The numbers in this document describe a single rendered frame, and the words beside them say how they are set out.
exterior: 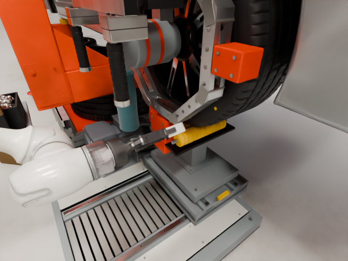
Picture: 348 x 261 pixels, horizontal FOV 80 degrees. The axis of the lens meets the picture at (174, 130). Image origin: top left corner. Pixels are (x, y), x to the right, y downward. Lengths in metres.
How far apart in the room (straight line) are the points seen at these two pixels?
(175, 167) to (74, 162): 0.69
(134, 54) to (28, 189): 0.43
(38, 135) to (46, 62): 0.53
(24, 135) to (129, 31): 0.37
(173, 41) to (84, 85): 0.60
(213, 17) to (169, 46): 0.22
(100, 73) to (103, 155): 0.70
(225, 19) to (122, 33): 0.24
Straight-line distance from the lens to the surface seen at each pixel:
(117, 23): 0.48
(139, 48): 0.65
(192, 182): 1.04
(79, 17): 0.81
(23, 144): 0.63
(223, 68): 0.52
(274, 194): 1.41
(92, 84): 1.17
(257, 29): 0.57
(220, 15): 0.54
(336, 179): 1.70
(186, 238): 1.04
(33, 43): 1.09
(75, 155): 0.52
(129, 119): 0.89
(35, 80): 1.12
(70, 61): 1.13
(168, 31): 0.71
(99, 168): 0.52
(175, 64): 0.86
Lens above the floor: 0.99
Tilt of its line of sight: 33 degrees down
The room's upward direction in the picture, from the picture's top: straight up
